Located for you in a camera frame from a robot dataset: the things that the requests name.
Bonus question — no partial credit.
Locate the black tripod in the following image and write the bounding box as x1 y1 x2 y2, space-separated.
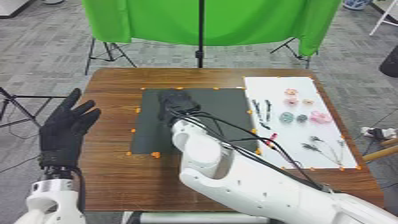
0 86 69 130
83 37 140 76
268 36 319 70

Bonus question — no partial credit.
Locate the red flower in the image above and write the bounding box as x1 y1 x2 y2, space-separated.
264 132 278 147

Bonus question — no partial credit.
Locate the white sheet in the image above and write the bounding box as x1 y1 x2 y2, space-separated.
241 76 362 171

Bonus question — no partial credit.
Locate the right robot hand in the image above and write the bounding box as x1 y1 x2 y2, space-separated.
154 88 202 125

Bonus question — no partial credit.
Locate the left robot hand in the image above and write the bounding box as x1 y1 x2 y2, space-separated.
37 87 102 169

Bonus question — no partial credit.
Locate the dark mat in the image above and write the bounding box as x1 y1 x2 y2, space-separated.
127 87 262 156

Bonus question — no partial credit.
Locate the black stand pole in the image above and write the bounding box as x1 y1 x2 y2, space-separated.
193 0 207 69

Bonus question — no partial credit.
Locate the blue white vase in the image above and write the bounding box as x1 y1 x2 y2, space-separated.
340 0 374 11

